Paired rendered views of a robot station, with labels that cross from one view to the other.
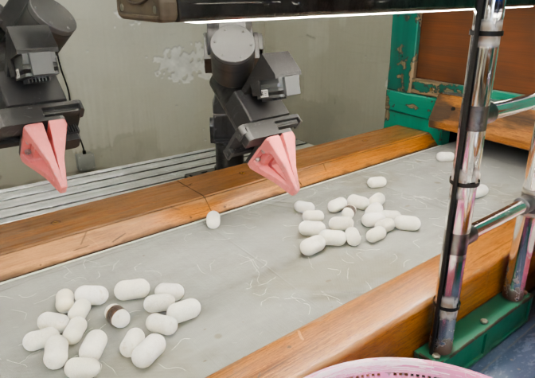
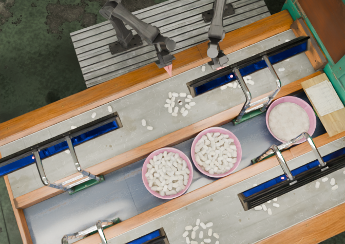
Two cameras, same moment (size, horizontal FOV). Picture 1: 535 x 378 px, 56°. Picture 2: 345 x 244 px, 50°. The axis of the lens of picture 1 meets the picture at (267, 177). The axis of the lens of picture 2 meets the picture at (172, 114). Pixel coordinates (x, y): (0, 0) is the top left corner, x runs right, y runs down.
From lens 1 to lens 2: 165 cm
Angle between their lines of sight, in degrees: 55
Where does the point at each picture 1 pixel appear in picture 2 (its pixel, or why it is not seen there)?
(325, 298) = (219, 105)
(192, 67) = not seen: outside the picture
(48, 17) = (170, 48)
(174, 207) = (194, 62)
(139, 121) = not seen: outside the picture
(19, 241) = (158, 72)
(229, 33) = (212, 49)
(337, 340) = (215, 121)
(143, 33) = not seen: outside the picture
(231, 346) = (198, 114)
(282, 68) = (223, 61)
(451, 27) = not seen: outside the picture
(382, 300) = (228, 113)
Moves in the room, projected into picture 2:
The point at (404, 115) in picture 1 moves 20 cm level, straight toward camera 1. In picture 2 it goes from (290, 8) to (274, 35)
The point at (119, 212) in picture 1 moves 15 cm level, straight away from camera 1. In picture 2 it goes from (180, 63) to (179, 39)
